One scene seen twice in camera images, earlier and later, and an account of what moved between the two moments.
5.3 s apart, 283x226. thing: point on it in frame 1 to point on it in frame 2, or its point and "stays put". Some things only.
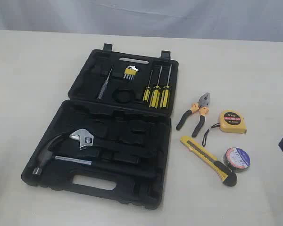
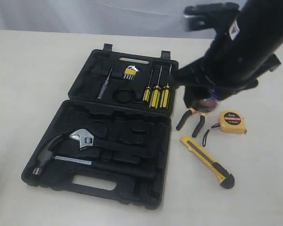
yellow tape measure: [230, 121] stays put
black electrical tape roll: [237, 158] to [205, 105]
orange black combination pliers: [202, 107] stays put
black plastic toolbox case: [111, 140] stays put
